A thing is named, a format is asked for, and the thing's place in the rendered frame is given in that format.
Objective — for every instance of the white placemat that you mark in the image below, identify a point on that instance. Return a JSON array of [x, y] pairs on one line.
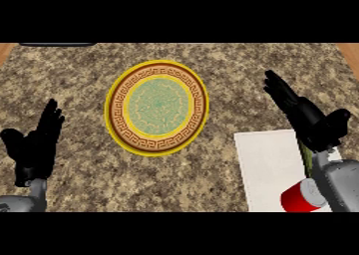
[[271, 169]]

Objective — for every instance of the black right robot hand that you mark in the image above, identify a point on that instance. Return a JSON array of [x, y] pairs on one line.
[[308, 116]]

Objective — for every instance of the red can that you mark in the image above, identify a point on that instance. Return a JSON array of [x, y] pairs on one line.
[[298, 199]]

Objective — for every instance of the yellow patterned plate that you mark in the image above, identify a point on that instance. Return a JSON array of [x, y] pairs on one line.
[[157, 108]]

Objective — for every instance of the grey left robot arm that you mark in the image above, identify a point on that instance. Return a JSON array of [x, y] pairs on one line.
[[21, 199]]

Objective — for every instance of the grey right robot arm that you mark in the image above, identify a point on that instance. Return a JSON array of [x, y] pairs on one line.
[[342, 181]]

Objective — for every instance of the green vegetable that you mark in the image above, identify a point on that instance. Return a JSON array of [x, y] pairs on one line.
[[308, 159]]

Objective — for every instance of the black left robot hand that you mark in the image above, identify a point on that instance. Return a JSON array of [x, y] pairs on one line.
[[37, 146]]

